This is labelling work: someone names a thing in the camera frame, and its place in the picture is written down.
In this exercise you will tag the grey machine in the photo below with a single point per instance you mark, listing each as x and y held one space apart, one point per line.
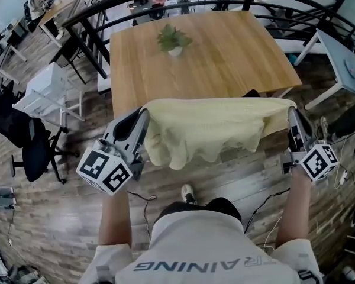
0 195

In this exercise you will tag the person's right forearm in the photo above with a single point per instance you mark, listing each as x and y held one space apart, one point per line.
293 209

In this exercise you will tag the pink white round disc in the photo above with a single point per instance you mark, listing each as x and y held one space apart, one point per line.
352 67

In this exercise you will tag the person's white shirt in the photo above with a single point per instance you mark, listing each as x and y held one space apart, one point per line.
201 253

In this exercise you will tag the person's white shoe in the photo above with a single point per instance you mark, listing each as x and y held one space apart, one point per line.
188 192

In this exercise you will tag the white cup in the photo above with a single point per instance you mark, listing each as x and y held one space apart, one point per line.
349 273

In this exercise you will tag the person's black shorts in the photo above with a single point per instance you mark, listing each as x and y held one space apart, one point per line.
222 207

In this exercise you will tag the wooden table with white legs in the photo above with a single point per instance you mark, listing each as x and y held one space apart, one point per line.
213 69

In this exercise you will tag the white step stool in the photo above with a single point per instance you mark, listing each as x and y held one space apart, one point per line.
47 90

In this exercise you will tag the long wooden desk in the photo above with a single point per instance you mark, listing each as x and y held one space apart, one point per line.
62 4

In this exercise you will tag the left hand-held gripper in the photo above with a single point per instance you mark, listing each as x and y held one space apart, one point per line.
103 170

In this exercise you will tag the green plant in white pot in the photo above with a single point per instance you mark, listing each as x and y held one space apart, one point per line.
174 40

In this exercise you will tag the black office chair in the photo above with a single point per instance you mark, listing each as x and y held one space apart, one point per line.
32 152

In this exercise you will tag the black metal railing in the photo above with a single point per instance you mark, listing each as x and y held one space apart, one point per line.
85 43

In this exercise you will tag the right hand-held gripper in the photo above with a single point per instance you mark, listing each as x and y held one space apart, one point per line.
319 161

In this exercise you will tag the pale yellow clothing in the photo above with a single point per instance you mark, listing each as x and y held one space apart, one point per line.
204 129

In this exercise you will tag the person's left forearm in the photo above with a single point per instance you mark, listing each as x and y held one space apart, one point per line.
115 217

